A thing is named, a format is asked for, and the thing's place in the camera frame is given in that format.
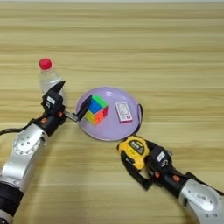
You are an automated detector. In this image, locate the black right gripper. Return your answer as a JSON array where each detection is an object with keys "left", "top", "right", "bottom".
[{"left": 120, "top": 139, "right": 188, "bottom": 191}]

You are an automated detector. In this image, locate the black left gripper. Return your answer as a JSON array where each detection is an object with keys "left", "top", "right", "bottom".
[{"left": 41, "top": 80, "right": 94, "bottom": 130}]

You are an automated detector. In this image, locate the yellow black tape measure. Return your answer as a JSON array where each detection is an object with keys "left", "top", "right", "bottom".
[{"left": 116, "top": 135, "right": 151, "bottom": 171}]

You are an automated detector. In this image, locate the multicolour puzzle cube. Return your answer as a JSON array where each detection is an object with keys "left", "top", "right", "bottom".
[{"left": 84, "top": 94, "right": 109, "bottom": 126}]

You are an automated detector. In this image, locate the clear bottle with red cap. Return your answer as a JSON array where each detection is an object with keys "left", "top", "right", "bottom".
[{"left": 38, "top": 58, "right": 68, "bottom": 109}]

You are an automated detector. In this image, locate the black tape measure wrist strap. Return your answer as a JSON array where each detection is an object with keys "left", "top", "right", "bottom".
[{"left": 135, "top": 103, "right": 144, "bottom": 137}]

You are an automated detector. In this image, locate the purple round plate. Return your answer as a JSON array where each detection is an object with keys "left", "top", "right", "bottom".
[{"left": 75, "top": 87, "right": 144, "bottom": 143}]

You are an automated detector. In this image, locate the black labelled box right gripper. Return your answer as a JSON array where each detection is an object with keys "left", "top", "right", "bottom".
[{"left": 148, "top": 145, "right": 173, "bottom": 173}]

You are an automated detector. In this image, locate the black labelled box gripper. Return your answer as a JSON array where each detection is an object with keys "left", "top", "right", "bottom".
[
  {"left": 41, "top": 90, "right": 64, "bottom": 112},
  {"left": 148, "top": 145, "right": 173, "bottom": 173}
]

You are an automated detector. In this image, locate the black labelled box left gripper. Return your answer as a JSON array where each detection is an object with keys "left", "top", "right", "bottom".
[{"left": 41, "top": 90, "right": 64, "bottom": 112}]

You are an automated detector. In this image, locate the small pink white card box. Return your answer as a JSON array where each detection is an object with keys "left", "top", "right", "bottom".
[{"left": 115, "top": 101, "right": 134, "bottom": 123}]

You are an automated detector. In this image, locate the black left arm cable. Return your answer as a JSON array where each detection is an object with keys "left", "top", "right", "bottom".
[{"left": 0, "top": 117, "right": 39, "bottom": 137}]

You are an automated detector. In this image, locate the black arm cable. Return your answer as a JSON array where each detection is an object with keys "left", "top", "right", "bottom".
[
  {"left": 186, "top": 171, "right": 224, "bottom": 197},
  {"left": 0, "top": 117, "right": 39, "bottom": 137}
]

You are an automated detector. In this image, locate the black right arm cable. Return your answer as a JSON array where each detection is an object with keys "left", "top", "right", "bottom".
[{"left": 186, "top": 171, "right": 224, "bottom": 197}]

